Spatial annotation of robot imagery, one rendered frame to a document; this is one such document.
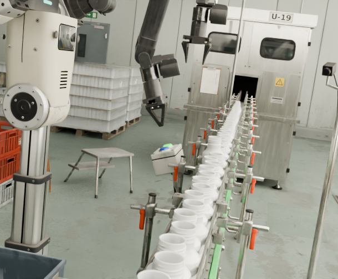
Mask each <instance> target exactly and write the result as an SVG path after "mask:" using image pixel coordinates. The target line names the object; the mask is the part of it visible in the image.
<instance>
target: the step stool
mask: <svg viewBox="0 0 338 279"><path fill-rule="evenodd" d="M81 152H82V154H81V156H80V158H79V159H78V161H77V162H76V163H68V166H70V167H72V170H71V172H70V173H69V175H68V176H67V178H66V180H65V181H64V182H67V181H68V179H69V177H70V176H71V174H72V172H73V171H74V169H76V170H79V171H84V170H92V169H96V183H95V198H98V178H101V177H102V176H103V174H104V172H105V171H106V169H107V168H114V167H115V166H114V165H113V164H110V162H111V160H112V159H113V157H127V156H129V159H130V193H133V191H132V160H131V156H134V154H133V153H131V152H128V151H125V150H123V149H120V148H117V147H114V148H92V149H82V150H81ZM85 153H86V154H88V155H91V156H93V157H95V158H97V161H93V162H80V160H81V159H82V157H83V155H84V154H85ZM99 158H110V160H109V161H108V162H105V161H99ZM99 169H104V170H103V172H102V173H101V175H100V176H99ZM98 176H99V177H98Z"/></svg>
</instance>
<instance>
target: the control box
mask: <svg viewBox="0 0 338 279"><path fill-rule="evenodd" d="M160 148H162V147H160ZM160 148H159V149H158V150H156V151H155V152H154V153H153V154H152V155H151V159H152V165H153V169H154V172H155V176H158V175H163V174H169V173H171V174H172V178H173V188H174V193H176V190H177V181H174V174H175V170H174V167H168V163H173V164H179V162H180V160H181V156H184V154H183V149H182V145H181V144H175V145H172V146H169V149H165V150H161V151H160Z"/></svg>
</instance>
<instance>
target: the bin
mask: <svg viewBox="0 0 338 279"><path fill-rule="evenodd" d="M65 265H66V259H61V258H58V257H52V256H47V255H41V254H36V253H32V252H27V251H22V250H16V249H11V248H7V247H1V246H0V279H67V278H63V276H64V266H65Z"/></svg>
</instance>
